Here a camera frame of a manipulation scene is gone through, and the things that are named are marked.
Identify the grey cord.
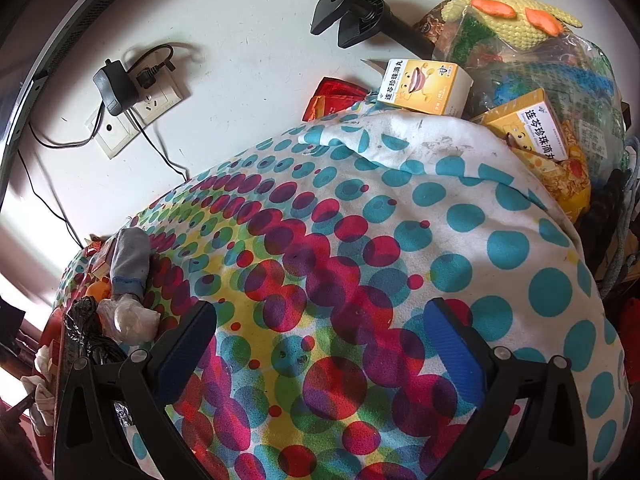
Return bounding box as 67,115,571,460
595,140,640,301

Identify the white wall socket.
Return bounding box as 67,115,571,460
125,80,192,126

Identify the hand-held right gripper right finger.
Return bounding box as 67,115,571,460
423,298,588,480

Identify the clear plastic bag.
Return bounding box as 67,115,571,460
97,296,161,345

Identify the black television cable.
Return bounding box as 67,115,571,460
27,115,106,150

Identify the black power adapter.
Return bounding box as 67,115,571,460
93,59,141,117

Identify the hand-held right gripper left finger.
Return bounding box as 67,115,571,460
52,301,217,480

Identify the white wall jack plate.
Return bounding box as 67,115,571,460
86,105,143,160

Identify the red snack packet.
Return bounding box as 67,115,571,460
303,76,371,122

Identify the clear bag of packets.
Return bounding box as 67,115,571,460
432,10,628,171

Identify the black adapter cable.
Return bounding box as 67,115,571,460
129,110,191,182

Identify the yellow snack packet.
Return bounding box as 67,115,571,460
532,150,593,223

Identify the red round basin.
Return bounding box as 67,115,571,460
30,305,68,466

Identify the black hanging cable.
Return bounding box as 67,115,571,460
17,150,86,250

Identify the polka dot blanket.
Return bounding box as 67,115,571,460
52,95,633,480

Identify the black plastic bag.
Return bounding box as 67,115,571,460
62,296,126,366

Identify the black clamp phone holder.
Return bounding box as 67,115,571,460
310,0,436,56

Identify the white sock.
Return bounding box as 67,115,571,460
34,344,60,377
27,385,60,436

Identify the black plug with cable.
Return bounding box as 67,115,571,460
131,44,176,90

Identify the wall-mounted television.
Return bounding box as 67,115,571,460
0,0,168,206

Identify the blue-grey sock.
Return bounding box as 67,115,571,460
110,227,152,301

